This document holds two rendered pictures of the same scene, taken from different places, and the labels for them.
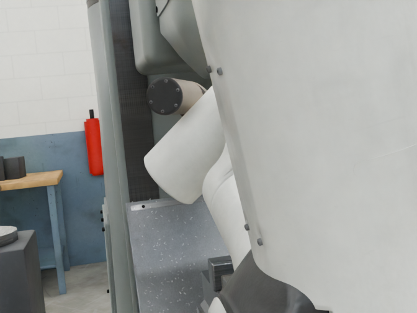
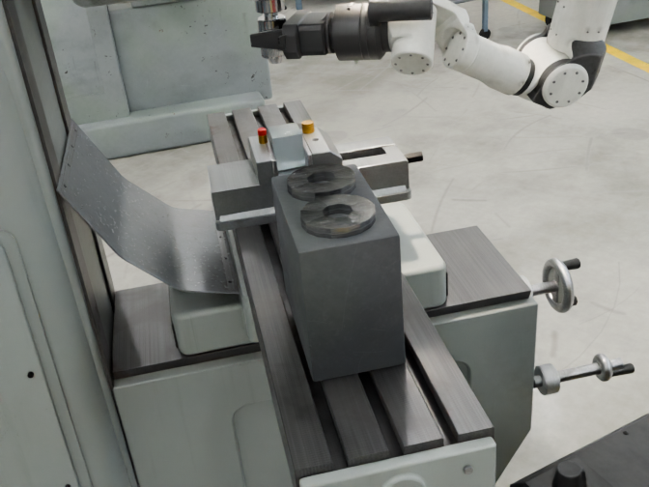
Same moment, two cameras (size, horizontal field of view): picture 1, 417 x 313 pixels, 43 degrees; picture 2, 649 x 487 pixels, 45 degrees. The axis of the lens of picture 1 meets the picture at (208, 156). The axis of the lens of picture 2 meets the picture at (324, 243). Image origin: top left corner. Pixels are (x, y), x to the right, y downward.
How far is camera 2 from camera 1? 141 cm
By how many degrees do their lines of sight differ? 85
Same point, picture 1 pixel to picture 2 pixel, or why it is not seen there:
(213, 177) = (472, 43)
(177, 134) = (428, 30)
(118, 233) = (47, 237)
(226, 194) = (485, 47)
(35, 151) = not seen: outside the picture
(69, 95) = not seen: outside the picture
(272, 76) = not seen: outside the picture
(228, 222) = (494, 58)
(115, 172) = (28, 157)
